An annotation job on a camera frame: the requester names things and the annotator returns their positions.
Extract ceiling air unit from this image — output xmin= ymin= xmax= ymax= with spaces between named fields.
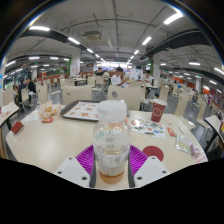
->
xmin=83 ymin=30 xmax=103 ymax=42

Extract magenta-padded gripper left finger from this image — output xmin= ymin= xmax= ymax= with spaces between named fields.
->
xmin=54 ymin=144 xmax=98 ymax=190

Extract dark brown food tray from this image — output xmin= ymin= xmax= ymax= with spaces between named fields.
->
xmin=59 ymin=99 xmax=101 ymax=122

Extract colourful sticker sheet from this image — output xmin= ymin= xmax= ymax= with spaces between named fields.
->
xmin=128 ymin=116 xmax=167 ymax=140

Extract small red box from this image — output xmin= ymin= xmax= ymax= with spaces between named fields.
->
xmin=10 ymin=120 xmax=24 ymax=135

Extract flat white napkin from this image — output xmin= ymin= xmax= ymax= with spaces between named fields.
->
xmin=21 ymin=109 xmax=41 ymax=124

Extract red paper cup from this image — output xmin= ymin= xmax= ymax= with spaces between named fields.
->
xmin=150 ymin=98 xmax=168 ymax=124

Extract ceiling lights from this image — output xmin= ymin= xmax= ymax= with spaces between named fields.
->
xmin=4 ymin=11 xmax=224 ymax=94

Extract crumpled food wrapper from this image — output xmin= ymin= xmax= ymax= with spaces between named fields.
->
xmin=37 ymin=100 xmax=63 ymax=124

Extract flat round red coaster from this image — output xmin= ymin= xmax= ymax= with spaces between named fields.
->
xmin=142 ymin=145 xmax=165 ymax=162

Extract printed paper tray liner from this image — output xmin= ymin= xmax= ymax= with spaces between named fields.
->
xmin=63 ymin=101 xmax=100 ymax=120

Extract clear tea bottle white cap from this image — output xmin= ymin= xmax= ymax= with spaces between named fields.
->
xmin=92 ymin=99 xmax=132 ymax=185

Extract clear plastic wrapper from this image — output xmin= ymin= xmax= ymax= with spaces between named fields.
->
xmin=175 ymin=133 xmax=201 ymax=157

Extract beige cafeteria table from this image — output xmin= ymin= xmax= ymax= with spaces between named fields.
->
xmin=204 ymin=114 xmax=224 ymax=144
xmin=0 ymin=101 xmax=20 ymax=128

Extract person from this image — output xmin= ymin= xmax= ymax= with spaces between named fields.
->
xmin=139 ymin=69 xmax=155 ymax=86
xmin=24 ymin=77 xmax=37 ymax=95
xmin=110 ymin=66 xmax=130 ymax=88

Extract small red sauce packet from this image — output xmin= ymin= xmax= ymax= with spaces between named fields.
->
xmin=166 ymin=126 xmax=177 ymax=138

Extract beige cafeteria chairs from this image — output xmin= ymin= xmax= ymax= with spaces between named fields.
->
xmin=3 ymin=76 xmax=214 ymax=128

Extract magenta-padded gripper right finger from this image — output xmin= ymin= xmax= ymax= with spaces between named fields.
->
xmin=127 ymin=144 xmax=171 ymax=189

